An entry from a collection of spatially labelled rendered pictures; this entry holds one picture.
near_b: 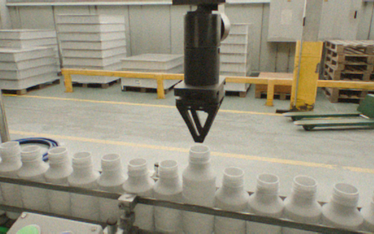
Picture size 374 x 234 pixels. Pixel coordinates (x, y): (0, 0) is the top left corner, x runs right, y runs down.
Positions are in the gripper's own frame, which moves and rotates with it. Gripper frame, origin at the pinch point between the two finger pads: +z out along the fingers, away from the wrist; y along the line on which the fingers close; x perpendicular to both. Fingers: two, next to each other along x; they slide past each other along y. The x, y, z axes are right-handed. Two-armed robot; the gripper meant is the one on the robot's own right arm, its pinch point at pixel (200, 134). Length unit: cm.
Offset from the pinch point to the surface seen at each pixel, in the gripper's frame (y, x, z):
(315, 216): -2.7, -19.1, 10.9
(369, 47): 528, -164, 33
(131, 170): -2.6, 12.2, 7.2
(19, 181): -4.3, 35.5, 11.7
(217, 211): -4.3, -3.9, 11.7
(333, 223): -3.5, -21.5, 11.1
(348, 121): 381, -116, 117
